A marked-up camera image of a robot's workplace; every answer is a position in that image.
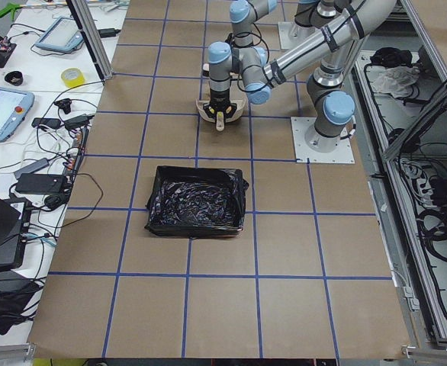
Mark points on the aluminium frame post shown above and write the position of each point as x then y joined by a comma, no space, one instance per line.
86,25

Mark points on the black power adapter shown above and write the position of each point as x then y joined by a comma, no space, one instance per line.
32,183

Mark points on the blue teach pendant near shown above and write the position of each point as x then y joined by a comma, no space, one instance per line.
14,106

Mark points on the black power strip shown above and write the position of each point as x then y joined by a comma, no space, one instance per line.
76,153

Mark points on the beige plastic dustpan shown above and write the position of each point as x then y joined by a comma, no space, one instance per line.
219,125

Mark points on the beige hand brush black bristles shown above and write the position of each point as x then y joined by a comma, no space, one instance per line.
205,70

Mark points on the green plastic tool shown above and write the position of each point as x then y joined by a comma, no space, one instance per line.
10,9

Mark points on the blue teach pendant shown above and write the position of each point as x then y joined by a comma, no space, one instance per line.
14,106
62,36

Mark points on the black laptop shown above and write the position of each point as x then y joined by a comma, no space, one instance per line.
15,215

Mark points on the white crumpled cloth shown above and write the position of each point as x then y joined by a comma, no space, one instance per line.
397,82

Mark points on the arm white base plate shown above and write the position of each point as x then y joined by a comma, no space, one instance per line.
292,34
311,147

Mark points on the bin with black bag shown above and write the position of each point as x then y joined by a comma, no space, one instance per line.
197,202

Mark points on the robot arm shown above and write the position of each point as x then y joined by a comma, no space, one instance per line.
308,18
341,26

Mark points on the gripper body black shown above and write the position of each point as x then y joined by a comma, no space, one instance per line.
219,97

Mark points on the blue teach pendant far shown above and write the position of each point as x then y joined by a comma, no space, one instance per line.
62,36

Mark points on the yellow tape roll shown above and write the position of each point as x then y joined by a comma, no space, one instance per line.
72,77

